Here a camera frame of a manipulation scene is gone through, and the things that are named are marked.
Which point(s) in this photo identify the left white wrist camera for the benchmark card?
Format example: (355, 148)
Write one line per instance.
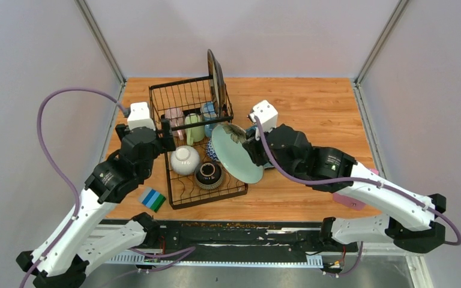
(140, 116)

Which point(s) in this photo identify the blue butterfly mug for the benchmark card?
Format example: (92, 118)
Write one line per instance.
(209, 114)

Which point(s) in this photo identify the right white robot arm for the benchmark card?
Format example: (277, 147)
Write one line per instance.
(407, 219)

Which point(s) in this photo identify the white ribbed bowl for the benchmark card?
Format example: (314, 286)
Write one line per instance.
(184, 160)

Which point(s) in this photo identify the black rimmed white plate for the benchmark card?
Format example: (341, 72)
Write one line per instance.
(217, 82)

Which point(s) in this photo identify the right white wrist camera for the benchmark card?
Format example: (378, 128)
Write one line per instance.
(265, 114)

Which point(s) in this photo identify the white black bowl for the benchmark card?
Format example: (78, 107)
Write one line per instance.
(211, 152)

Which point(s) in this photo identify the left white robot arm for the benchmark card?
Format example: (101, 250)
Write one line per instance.
(64, 260)

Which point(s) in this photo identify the blue green striped sponge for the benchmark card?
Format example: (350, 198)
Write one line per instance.
(152, 199)

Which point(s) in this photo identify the light blue scalloped plate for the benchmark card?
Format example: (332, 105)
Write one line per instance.
(227, 142)

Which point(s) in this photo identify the light green mug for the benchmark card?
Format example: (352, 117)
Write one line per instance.
(196, 133)

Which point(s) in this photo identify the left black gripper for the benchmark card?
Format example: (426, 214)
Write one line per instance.
(165, 143)

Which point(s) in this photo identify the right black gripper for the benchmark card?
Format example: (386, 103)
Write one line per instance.
(253, 147)

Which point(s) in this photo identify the dark brown speckled bowl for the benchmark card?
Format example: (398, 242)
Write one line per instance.
(208, 175)

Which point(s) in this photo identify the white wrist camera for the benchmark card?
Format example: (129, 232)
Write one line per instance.
(265, 114)
(140, 116)

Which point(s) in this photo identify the black wire dish rack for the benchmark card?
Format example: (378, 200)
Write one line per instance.
(189, 97)

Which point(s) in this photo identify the pink ceramic mug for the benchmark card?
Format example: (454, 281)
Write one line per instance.
(176, 119)

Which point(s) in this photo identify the pink box with mirror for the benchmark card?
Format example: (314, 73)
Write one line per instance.
(347, 201)

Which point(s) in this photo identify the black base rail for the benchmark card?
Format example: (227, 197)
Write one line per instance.
(241, 244)

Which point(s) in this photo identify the dark teal scalloped plate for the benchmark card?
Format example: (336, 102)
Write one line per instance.
(268, 165)

